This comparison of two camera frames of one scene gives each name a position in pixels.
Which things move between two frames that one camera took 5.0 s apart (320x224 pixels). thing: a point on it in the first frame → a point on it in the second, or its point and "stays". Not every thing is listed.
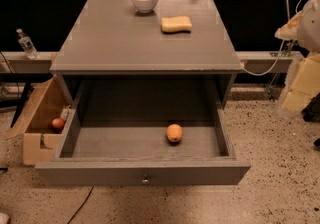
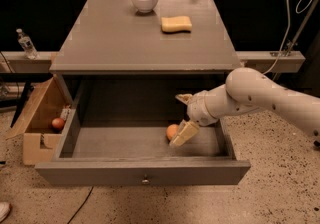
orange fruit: [174, 132] stays
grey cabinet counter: [108, 35] stays
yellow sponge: [176, 23] stays
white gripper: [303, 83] → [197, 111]
